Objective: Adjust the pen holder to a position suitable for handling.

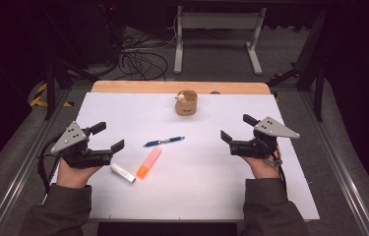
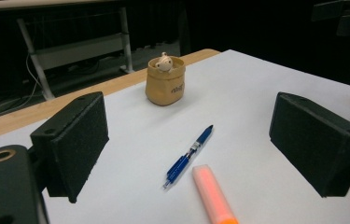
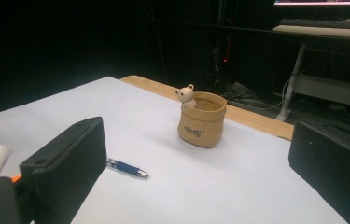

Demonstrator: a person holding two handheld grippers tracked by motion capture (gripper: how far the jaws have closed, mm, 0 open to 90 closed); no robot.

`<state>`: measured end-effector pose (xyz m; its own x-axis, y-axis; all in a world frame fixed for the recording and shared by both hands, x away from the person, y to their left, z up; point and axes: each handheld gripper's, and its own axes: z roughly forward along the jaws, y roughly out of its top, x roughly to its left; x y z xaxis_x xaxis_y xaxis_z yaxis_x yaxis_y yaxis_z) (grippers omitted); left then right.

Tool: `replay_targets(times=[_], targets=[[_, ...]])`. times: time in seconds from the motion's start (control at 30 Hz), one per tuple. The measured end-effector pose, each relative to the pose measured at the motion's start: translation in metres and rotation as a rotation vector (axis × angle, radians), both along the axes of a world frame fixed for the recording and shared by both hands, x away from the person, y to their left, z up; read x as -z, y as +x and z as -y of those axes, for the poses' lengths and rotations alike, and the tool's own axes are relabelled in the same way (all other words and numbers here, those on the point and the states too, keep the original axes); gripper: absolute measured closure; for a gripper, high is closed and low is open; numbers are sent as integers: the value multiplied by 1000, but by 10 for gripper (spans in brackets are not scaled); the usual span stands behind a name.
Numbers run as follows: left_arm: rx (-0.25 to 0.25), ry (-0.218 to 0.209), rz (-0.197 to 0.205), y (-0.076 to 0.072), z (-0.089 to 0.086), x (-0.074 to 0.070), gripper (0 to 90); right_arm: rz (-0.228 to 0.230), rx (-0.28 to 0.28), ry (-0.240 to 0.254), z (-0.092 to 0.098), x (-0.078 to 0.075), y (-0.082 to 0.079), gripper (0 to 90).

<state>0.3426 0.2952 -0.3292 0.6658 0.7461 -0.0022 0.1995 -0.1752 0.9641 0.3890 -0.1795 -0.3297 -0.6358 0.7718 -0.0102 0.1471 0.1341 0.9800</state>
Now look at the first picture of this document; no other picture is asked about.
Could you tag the white marker stick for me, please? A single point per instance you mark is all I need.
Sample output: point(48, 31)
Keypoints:
point(123, 172)

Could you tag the blue pen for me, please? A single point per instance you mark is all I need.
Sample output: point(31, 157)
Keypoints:
point(164, 141)

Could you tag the yellow and black hazard tape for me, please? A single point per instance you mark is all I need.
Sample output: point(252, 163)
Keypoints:
point(39, 96)

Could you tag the grey metal desk frame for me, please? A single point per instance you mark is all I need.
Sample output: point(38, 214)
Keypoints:
point(219, 20)

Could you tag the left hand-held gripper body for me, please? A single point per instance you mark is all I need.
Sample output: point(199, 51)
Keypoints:
point(73, 144)

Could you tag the dark box with red light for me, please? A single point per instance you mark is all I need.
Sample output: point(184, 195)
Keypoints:
point(101, 32)

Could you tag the pink and orange highlighter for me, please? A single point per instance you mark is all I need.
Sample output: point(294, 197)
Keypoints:
point(149, 162)

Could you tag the brown pen holder with figurine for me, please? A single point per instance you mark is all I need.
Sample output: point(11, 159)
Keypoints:
point(187, 106)

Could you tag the black metal stand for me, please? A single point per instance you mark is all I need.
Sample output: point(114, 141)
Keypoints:
point(318, 85)
point(50, 88)

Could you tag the white table mat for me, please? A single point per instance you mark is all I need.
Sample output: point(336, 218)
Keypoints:
point(188, 183)

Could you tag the person's right hand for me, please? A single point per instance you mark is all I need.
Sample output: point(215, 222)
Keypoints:
point(265, 168)

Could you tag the aluminium floor rail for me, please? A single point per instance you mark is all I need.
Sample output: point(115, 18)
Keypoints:
point(339, 170)
point(18, 177)

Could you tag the person's left hand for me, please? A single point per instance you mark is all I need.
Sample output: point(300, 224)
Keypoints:
point(72, 177)

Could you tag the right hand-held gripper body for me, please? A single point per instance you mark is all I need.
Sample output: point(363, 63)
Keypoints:
point(260, 146)

